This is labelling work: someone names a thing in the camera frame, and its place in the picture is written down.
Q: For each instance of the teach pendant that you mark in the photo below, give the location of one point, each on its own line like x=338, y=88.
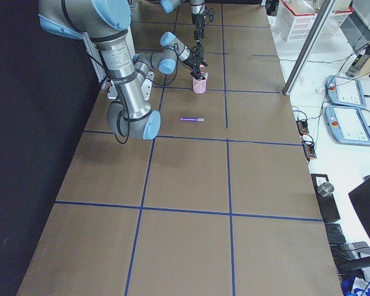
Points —
x=345, y=91
x=347, y=125

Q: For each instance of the metal cup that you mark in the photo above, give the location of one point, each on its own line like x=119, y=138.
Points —
x=325, y=189

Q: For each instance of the aluminium frame post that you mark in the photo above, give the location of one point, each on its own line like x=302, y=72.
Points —
x=308, y=45

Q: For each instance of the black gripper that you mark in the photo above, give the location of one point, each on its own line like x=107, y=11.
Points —
x=198, y=21
x=193, y=63

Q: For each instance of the pink mesh pen holder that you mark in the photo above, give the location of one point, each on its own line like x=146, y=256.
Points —
x=199, y=86

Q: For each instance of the upper teach pendant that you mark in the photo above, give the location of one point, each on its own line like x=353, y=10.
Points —
x=345, y=91

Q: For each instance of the black orange connector block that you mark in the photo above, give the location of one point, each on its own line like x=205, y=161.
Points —
x=302, y=126

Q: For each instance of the lower teach pendant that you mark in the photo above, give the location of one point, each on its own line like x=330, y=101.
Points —
x=347, y=125

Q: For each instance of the purple marker pen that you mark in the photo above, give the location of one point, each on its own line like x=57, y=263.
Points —
x=192, y=119

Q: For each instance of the red white plastic basket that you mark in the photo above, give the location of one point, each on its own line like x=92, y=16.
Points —
x=335, y=21

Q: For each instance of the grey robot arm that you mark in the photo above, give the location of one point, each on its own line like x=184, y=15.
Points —
x=154, y=11
x=130, y=115

